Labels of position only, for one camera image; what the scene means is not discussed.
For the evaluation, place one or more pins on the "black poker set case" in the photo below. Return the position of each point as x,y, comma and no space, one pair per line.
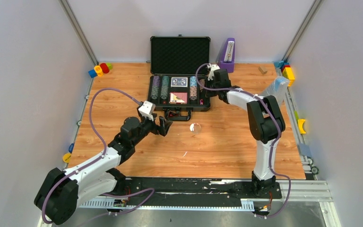
179,56

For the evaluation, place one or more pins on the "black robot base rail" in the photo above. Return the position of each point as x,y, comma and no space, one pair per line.
155,193

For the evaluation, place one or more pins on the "brown chip stack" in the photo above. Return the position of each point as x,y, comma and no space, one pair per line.
202,84

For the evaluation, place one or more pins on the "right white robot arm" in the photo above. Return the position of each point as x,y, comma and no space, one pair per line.
266,124

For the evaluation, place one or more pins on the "yellow blue round tags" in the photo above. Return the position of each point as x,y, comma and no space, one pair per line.
67,156

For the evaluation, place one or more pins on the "light blue chip stack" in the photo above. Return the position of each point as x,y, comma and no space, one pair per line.
193,82

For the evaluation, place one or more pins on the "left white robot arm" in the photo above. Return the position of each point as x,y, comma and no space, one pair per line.
63,191

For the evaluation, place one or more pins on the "clear round dealer button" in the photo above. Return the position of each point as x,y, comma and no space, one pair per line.
195,128

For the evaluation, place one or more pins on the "black red case tag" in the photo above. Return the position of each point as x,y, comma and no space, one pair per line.
173,116

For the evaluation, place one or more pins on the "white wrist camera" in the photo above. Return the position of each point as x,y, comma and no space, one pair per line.
147,109
212,68

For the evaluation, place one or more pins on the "small wooden block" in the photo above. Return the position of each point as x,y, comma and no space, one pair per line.
263,70

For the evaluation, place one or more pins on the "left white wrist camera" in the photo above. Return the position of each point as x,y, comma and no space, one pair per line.
147,109

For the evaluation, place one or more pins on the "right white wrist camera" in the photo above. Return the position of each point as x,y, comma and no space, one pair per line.
212,68

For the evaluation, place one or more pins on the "coloured toy blocks stack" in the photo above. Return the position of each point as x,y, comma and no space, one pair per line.
286,71

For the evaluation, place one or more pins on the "red playing card box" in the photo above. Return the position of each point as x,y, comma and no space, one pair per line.
178,98

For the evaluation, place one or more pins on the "clear plastic bag blue contents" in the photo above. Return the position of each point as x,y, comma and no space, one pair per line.
278,89

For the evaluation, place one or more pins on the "blue playing card deck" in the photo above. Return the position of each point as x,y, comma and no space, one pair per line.
179,81

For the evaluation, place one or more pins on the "coloured toy cylinders cluster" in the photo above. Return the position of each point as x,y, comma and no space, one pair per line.
100,70

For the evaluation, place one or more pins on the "purple chip stack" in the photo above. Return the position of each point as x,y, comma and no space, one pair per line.
155,82

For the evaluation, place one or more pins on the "black caster wheels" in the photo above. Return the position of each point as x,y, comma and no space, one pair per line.
314,169

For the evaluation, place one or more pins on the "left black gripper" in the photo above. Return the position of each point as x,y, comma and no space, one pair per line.
156,126

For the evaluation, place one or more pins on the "purple metronome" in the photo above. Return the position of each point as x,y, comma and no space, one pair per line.
227,55

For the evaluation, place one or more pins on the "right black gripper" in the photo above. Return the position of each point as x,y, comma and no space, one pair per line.
208,93

